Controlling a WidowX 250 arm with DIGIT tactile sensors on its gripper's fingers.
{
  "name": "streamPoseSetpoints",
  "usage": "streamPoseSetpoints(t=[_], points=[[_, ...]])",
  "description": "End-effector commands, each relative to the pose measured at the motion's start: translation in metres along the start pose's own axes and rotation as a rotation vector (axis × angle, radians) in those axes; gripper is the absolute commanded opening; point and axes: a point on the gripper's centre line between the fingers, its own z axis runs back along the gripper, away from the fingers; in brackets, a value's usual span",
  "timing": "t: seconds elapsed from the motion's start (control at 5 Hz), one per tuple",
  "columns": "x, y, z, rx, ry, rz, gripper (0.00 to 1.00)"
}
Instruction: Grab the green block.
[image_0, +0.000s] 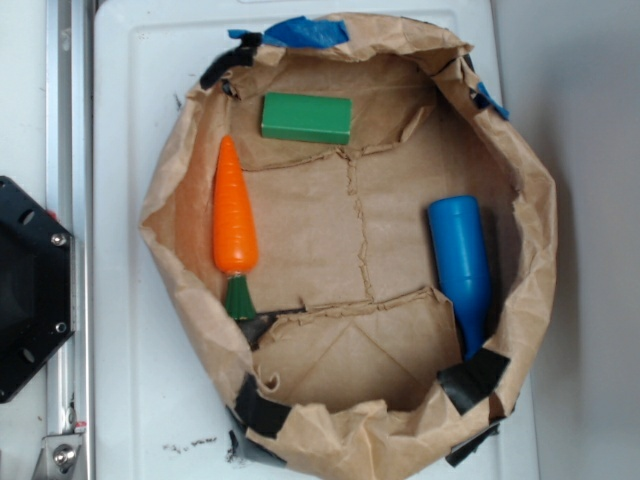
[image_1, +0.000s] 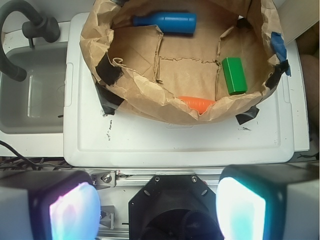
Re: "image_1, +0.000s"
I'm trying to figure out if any orange toy carrot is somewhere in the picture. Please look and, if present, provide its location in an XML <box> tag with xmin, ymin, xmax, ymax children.
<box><xmin>178</xmin><ymin>96</ymin><xmax>216</xmax><ymax>115</ymax></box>

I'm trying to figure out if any green rectangular block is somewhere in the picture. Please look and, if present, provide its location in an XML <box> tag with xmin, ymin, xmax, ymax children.
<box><xmin>221</xmin><ymin>57</ymin><xmax>248</xmax><ymax>95</ymax></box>

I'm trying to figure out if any blue plastic bottle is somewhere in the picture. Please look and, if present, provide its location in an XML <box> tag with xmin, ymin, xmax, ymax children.
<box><xmin>132</xmin><ymin>12</ymin><xmax>197</xmax><ymax>35</ymax></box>

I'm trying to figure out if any aluminium extrusion rail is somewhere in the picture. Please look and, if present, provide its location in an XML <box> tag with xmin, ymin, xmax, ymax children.
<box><xmin>86</xmin><ymin>166</ymin><xmax>224</xmax><ymax>188</ymax></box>

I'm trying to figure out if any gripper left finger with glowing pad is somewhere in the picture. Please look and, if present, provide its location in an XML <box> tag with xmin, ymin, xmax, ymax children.
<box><xmin>0</xmin><ymin>170</ymin><xmax>101</xmax><ymax>240</ymax></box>

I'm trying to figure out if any grey sink basin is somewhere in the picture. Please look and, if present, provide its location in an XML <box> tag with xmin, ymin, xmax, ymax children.
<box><xmin>0</xmin><ymin>42</ymin><xmax>67</xmax><ymax>134</ymax></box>

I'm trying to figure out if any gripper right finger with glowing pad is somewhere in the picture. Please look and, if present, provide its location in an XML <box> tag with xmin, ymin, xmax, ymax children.
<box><xmin>216</xmin><ymin>164</ymin><xmax>320</xmax><ymax>240</ymax></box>

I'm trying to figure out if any black octagonal mount plate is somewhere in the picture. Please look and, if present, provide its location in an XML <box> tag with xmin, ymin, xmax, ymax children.
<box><xmin>128</xmin><ymin>175</ymin><xmax>224</xmax><ymax>240</ymax></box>

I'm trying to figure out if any white plastic bin lid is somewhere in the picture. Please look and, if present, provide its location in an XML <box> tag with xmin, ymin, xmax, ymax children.
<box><xmin>63</xmin><ymin>13</ymin><xmax>295</xmax><ymax>169</ymax></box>

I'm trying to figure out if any brown paper bag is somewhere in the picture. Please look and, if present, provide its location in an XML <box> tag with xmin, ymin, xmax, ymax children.
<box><xmin>80</xmin><ymin>0</ymin><xmax>289</xmax><ymax>125</ymax></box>

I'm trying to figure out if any black cable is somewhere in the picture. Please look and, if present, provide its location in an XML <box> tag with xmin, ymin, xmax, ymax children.
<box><xmin>0</xmin><ymin>140</ymin><xmax>68</xmax><ymax>171</ymax></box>

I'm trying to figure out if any dark grey faucet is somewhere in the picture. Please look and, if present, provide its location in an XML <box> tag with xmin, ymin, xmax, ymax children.
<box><xmin>0</xmin><ymin>0</ymin><xmax>61</xmax><ymax>82</ymax></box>

